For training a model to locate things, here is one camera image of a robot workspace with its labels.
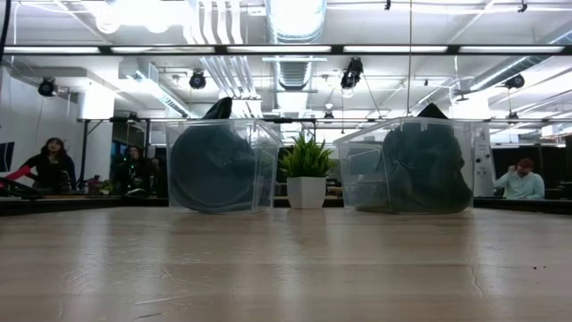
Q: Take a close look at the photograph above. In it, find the person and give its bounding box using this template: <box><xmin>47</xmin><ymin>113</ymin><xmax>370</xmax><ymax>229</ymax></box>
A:
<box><xmin>492</xmin><ymin>157</ymin><xmax>547</xmax><ymax>201</ymax></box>
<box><xmin>0</xmin><ymin>136</ymin><xmax>79</xmax><ymax>194</ymax></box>
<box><xmin>113</xmin><ymin>144</ymin><xmax>156</xmax><ymax>199</ymax></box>

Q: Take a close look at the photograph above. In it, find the green plant in white pot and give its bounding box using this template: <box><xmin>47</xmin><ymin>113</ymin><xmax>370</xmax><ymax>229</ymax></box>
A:
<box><xmin>278</xmin><ymin>133</ymin><xmax>338</xmax><ymax>210</ymax></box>

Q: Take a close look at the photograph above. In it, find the clear plastic storage bin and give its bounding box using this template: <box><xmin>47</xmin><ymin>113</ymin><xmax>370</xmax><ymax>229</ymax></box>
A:
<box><xmin>164</xmin><ymin>117</ymin><xmax>284</xmax><ymax>214</ymax></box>
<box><xmin>332</xmin><ymin>116</ymin><xmax>476</xmax><ymax>216</ymax></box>

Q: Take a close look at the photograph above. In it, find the white post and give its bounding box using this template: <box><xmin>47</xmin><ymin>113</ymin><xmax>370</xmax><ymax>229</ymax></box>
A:
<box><xmin>472</xmin><ymin>121</ymin><xmax>498</xmax><ymax>199</ymax></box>

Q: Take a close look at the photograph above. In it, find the black ceiling spotlight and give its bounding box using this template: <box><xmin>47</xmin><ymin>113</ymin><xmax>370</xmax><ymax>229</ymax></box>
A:
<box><xmin>188</xmin><ymin>68</ymin><xmax>208</xmax><ymax>91</ymax></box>
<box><xmin>504</xmin><ymin>72</ymin><xmax>526</xmax><ymax>91</ymax></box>
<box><xmin>37</xmin><ymin>76</ymin><xmax>59</xmax><ymax>98</ymax></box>

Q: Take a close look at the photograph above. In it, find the black overhead rig beam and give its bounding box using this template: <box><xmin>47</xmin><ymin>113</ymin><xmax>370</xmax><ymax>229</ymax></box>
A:
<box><xmin>0</xmin><ymin>43</ymin><xmax>572</xmax><ymax>57</ymax></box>

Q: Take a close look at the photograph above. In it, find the dark grey bucket hat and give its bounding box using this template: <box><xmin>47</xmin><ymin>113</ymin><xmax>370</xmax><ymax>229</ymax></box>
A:
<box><xmin>380</xmin><ymin>103</ymin><xmax>474</xmax><ymax>215</ymax></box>

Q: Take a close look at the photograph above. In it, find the dark monitor screen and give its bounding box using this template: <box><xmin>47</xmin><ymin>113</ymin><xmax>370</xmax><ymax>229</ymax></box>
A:
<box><xmin>0</xmin><ymin>141</ymin><xmax>16</xmax><ymax>174</ymax></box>

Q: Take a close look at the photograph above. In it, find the black overhead camera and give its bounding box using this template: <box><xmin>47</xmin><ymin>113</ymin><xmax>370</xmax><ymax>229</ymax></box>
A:
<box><xmin>340</xmin><ymin>56</ymin><xmax>365</xmax><ymax>91</ymax></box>

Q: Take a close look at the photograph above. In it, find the silver ventilation duct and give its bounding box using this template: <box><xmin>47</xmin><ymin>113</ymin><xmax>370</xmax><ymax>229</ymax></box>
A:
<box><xmin>265</xmin><ymin>0</ymin><xmax>329</xmax><ymax>93</ymax></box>

